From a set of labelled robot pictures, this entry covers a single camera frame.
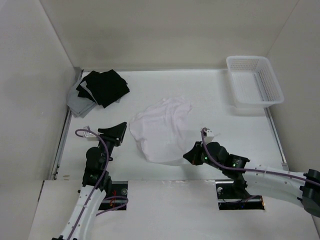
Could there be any white tank top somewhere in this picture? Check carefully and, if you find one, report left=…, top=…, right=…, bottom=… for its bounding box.
left=129, top=96, right=192, bottom=166

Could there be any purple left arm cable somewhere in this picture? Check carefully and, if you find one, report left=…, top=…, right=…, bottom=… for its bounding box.
left=67, top=128, right=130, bottom=240

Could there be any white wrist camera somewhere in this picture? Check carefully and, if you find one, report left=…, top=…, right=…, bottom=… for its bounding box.
left=80, top=126, right=98, bottom=141
left=201, top=127, right=215, bottom=144

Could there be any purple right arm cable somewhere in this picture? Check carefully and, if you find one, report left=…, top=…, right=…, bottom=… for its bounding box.
left=199, top=127, right=320, bottom=188

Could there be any left metal table rail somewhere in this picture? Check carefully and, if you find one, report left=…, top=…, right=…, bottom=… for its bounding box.
left=48, top=66, right=83, bottom=180

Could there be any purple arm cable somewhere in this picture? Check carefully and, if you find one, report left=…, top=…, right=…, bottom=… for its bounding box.
left=67, top=128, right=130, bottom=240
left=199, top=127, right=320, bottom=188

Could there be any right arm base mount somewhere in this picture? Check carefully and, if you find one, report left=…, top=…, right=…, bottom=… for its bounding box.
left=215, top=180, right=265, bottom=211

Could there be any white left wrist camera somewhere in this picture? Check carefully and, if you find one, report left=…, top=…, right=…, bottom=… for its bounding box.
left=80, top=126, right=98, bottom=141

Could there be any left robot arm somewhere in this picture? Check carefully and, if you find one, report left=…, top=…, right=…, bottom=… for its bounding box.
left=56, top=122, right=129, bottom=240

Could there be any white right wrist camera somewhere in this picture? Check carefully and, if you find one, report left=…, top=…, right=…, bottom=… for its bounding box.
left=201, top=127, right=215, bottom=144

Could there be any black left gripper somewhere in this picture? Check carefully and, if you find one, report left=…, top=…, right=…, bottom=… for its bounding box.
left=96, top=122, right=127, bottom=169

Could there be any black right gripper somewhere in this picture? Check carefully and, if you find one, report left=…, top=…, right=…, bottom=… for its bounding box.
left=183, top=141, right=224, bottom=171

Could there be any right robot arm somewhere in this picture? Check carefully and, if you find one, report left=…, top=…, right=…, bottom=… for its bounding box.
left=183, top=141, right=320, bottom=217

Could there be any black folded tank top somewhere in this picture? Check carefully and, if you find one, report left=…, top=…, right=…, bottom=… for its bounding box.
left=76, top=69, right=130, bottom=108

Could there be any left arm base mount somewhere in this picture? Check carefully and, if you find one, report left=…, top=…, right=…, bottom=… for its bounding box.
left=99, top=181, right=129, bottom=211

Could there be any grey folded tank top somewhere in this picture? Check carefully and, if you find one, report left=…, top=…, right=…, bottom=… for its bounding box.
left=66, top=79, right=97, bottom=118

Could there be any white plastic mesh basket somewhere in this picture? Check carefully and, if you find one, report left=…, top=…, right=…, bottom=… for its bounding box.
left=226, top=55, right=284, bottom=108

